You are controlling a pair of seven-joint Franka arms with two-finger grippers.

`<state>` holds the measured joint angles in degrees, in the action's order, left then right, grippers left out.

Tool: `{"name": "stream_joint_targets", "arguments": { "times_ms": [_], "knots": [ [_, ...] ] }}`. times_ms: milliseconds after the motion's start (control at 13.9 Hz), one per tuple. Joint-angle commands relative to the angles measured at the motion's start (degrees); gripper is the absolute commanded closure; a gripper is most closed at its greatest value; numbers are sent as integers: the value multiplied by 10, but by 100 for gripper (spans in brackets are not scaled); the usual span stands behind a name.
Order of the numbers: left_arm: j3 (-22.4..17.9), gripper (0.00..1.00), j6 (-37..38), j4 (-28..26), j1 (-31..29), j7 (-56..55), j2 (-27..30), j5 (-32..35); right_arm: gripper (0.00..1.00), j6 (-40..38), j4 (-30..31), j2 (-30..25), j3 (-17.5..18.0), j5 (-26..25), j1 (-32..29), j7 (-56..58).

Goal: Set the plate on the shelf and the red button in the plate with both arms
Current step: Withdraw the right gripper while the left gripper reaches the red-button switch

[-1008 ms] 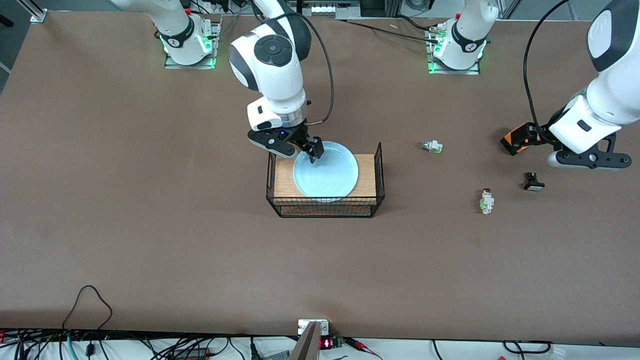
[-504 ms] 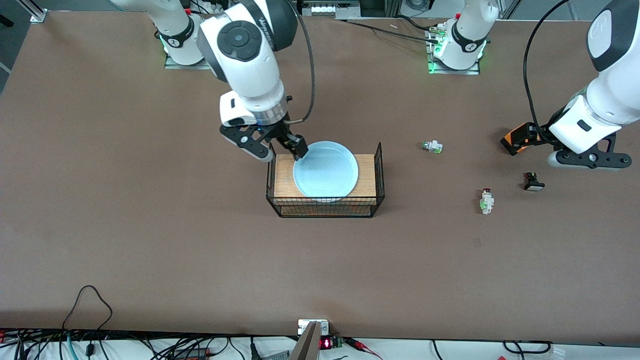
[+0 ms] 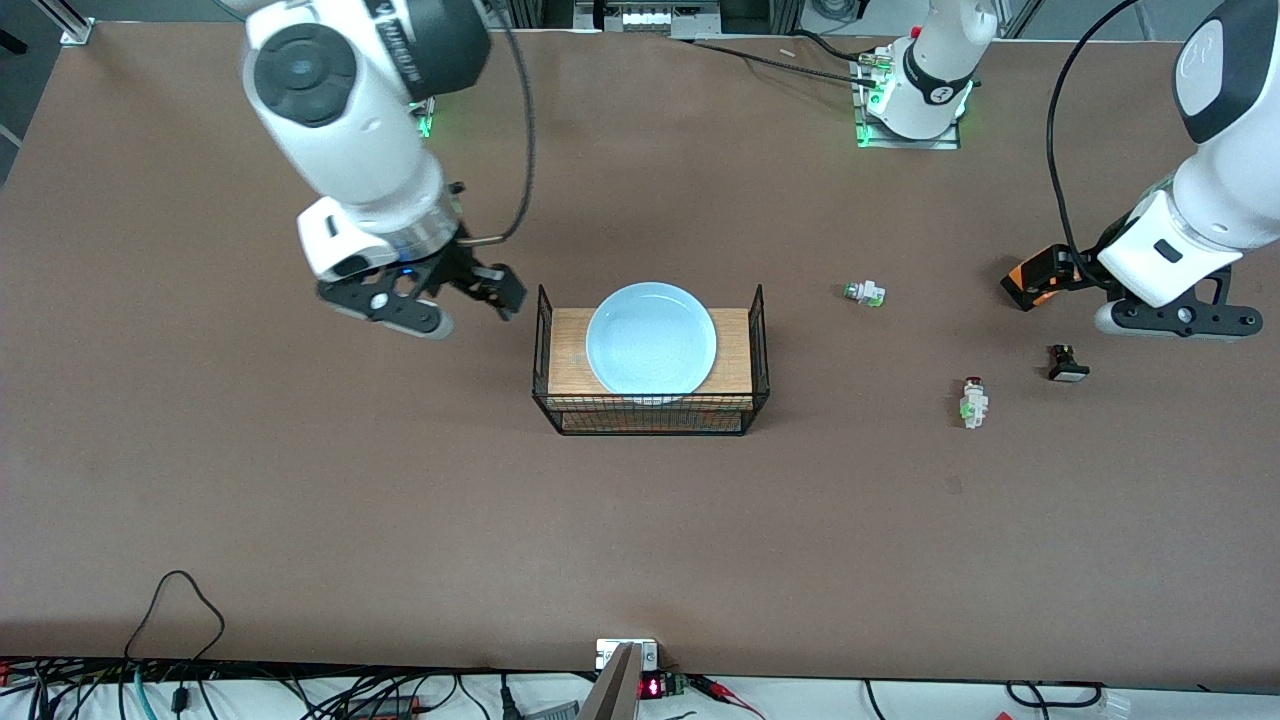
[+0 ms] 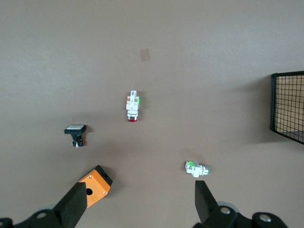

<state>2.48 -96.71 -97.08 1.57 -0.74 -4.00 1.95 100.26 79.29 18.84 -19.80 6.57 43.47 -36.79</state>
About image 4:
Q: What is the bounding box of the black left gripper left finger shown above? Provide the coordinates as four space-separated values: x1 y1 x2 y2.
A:
15 182 87 228

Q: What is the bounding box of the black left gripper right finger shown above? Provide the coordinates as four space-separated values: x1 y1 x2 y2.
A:
193 180 239 228

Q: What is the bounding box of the green push button switch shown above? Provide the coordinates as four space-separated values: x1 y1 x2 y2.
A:
185 161 211 179

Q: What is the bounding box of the orange button enclosure box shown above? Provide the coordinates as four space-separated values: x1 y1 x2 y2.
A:
77 165 114 209

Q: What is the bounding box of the brown tape patch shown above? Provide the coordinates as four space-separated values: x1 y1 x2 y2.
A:
139 48 152 63

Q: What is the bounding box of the black square white-top push button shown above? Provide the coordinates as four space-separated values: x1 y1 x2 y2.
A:
64 124 87 148

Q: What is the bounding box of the black wire rack wooden shelf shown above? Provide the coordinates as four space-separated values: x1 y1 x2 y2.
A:
270 70 304 145

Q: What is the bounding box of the red push button switch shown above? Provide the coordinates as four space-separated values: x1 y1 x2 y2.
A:
125 89 141 123

